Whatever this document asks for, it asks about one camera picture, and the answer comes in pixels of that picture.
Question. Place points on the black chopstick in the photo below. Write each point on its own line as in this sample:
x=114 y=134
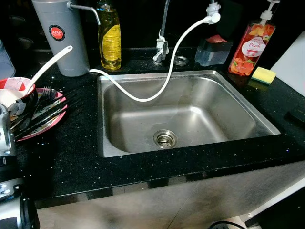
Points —
x=45 y=115
x=45 y=110
x=40 y=122
x=40 y=127

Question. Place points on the white plastic ladle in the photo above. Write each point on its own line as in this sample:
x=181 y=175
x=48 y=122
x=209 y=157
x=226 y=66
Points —
x=47 y=67

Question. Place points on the white panel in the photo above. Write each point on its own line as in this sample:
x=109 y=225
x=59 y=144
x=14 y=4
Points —
x=290 y=62

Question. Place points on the yellow green sponge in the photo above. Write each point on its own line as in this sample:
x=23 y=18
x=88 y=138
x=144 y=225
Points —
x=263 y=75

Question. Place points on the peach hand soap pump bottle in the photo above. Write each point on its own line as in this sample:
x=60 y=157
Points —
x=251 y=47

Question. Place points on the clear plastic soap dish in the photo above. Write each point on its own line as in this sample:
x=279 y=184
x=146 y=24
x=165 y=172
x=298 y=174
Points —
x=212 y=55

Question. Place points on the stainless steel sink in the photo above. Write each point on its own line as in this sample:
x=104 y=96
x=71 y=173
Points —
x=190 y=109

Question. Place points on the red sponge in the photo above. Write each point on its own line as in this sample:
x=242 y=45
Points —
x=217 y=39

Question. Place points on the white tap fitting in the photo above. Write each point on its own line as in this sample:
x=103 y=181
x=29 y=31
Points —
x=213 y=9

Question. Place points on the metal sink drain strainer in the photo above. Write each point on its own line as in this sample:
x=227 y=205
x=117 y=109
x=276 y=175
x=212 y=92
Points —
x=165 y=139

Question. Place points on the grey sink cabinet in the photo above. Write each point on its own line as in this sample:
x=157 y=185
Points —
x=190 y=200

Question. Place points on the chrome sink faucet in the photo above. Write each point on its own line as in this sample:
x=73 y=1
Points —
x=162 y=45

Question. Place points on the yellow dish liquid bottle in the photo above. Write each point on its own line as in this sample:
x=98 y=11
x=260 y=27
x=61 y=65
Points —
x=110 y=43

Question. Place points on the pink floral plate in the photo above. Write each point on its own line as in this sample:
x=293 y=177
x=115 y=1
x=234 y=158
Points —
x=56 y=119

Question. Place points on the grey water filter canister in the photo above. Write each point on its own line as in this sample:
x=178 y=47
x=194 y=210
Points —
x=62 y=47

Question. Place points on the black fork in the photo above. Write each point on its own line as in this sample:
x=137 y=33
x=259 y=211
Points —
x=46 y=95

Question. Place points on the black spoon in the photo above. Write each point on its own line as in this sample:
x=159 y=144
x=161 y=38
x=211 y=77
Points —
x=29 y=105

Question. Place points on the red white bowl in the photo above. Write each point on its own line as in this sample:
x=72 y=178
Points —
x=16 y=84

